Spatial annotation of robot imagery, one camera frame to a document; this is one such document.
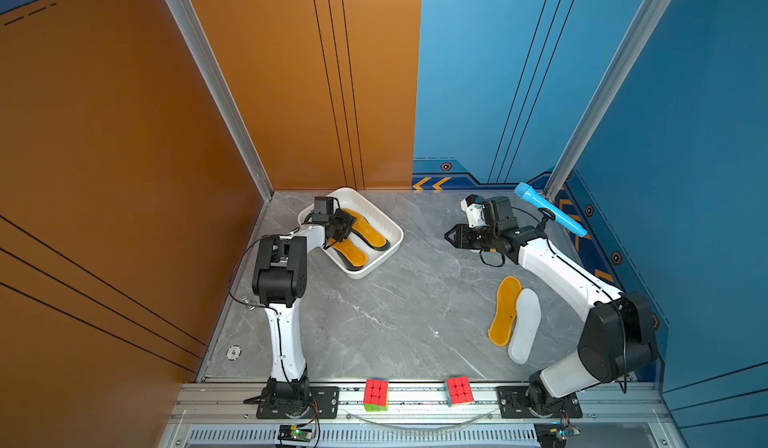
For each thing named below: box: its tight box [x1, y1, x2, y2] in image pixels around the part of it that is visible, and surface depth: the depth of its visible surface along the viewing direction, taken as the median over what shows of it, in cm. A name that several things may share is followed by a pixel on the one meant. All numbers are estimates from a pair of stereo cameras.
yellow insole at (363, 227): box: [341, 208, 387, 248], surface depth 107 cm
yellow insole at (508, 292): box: [488, 276, 522, 347], surface depth 89 cm
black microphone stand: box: [536, 207, 556, 239], surface depth 89 cm
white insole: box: [508, 288, 542, 365], surface depth 87 cm
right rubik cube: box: [445, 376, 474, 407], surface depth 72 cm
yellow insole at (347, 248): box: [327, 238, 368, 267], surface depth 101 cm
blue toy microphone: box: [514, 182, 588, 237], surface depth 88 cm
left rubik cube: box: [364, 379, 389, 412], surface depth 72 cm
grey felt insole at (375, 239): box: [351, 226, 391, 251], surface depth 104 cm
